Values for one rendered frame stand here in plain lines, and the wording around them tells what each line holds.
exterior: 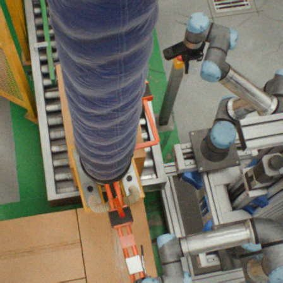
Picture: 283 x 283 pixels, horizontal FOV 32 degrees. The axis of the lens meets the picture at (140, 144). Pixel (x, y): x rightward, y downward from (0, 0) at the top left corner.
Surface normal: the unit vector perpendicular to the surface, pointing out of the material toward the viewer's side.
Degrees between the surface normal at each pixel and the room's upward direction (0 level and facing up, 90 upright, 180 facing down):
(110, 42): 73
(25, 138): 0
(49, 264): 0
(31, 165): 0
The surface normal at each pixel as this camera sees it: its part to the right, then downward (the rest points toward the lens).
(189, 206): 0.06, -0.32
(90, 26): -0.31, 0.86
